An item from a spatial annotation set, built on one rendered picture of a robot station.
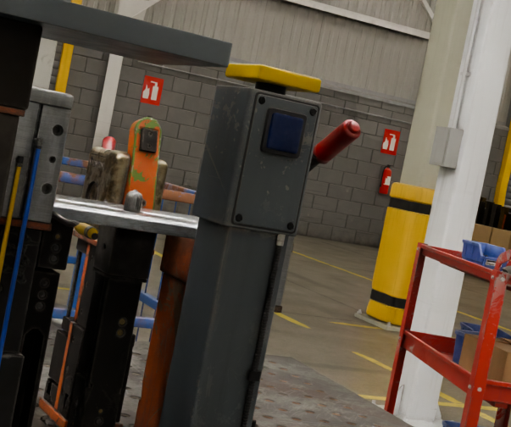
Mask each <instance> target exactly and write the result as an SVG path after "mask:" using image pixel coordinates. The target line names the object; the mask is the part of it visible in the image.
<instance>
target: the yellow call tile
mask: <svg viewBox="0 0 511 427"><path fill-rule="evenodd" d="M225 76H226V77H228V78H232V79H236V80H242V81H246V82H250V83H253V84H256V85H255V89H259V90H263V91H267V92H273V93H277V94H281V95H286V91H292V92H313V93H317V92H319V90H320V86H321V80H320V79H318V78H314V77H311V76H307V75H301V74H298V73H294V72H291V71H287V70H283V69H277V68H274V67H270V66H267V65H263V64H229V66H228V67H227V68H226V72H225Z"/></svg>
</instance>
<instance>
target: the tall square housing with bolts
mask: <svg viewBox="0 0 511 427"><path fill-rule="evenodd" d="M73 101H74V97H73V96H72V95H70V94H68V93H63V92H59V91H53V90H48V89H44V88H40V87H35V86H33V87H32V89H31V97H30V102H29V107H28V108H27V109H26V110H25V116H24V117H22V116H19V123H18V128H17V133H16V137H15V143H14V151H13V156H12V161H11V165H10V171H9V175H8V184H7V188H6V193H5V198H4V203H3V211H2V215H1V218H0V427H12V422H13V417H14V409H15V404H16V399H17V395H18V390H19V382H20V376H21V372H22V368H23V362H24V358H25V356H24V355H23V354H21V353H20V352H19V350H20V345H21V341H22V335H23V331H24V326H25V318H26V313H27V308H28V304H29V299H30V294H31V286H32V281H33V276H34V272H35V267H36V259H37V254H38V249H39V244H40V240H41V235H42V230H46V231H51V229H52V224H51V218H52V214H53V205H54V200H55V196H56V191H57V186H58V178H59V173H60V169H61V163H62V159H63V155H64V146H65V141H66V136H67V132H68V127H69V119H70V114H71V110H70V109H72V106H73Z"/></svg>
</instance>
